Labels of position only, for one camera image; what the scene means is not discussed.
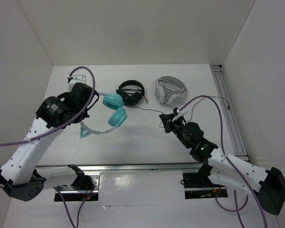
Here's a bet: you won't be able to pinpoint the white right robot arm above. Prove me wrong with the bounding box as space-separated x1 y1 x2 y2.
159 114 285 215

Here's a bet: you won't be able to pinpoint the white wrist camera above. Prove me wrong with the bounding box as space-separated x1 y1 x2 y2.
67 75 86 84
173 105 188 117

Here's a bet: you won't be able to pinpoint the purple braided cable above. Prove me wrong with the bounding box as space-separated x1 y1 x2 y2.
180 95 269 228
0 66 97 149

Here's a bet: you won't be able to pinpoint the white gaming headset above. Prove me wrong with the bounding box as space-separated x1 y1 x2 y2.
154 76 187 106

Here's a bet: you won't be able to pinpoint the purple left braided cable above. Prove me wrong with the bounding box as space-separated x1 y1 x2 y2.
0 66 97 149

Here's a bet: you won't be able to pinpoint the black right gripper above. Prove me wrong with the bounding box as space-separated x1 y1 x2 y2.
160 113 191 148

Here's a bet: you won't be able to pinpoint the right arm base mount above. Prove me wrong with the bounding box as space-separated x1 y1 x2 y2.
180 164 228 200

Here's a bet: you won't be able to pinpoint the black headphones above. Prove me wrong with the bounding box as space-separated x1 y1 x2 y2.
116 80 149 106

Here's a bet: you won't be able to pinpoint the purple right braided cable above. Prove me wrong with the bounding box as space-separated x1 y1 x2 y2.
180 95 269 228

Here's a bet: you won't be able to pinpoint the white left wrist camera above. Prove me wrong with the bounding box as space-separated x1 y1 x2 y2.
67 75 86 84

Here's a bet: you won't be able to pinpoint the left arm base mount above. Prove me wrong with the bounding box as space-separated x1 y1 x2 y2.
57 165 100 202

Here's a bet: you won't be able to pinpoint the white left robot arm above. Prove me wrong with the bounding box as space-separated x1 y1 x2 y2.
0 83 94 201

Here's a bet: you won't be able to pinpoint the teal cat ear headphones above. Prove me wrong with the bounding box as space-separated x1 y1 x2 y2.
79 92 127 139

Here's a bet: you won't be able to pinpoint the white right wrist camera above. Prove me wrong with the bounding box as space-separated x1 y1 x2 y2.
173 105 188 117

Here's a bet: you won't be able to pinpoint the thin black audio cable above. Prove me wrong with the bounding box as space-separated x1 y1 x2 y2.
125 95 230 124

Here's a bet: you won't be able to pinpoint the aluminium front rail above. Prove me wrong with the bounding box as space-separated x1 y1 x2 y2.
35 162 203 177

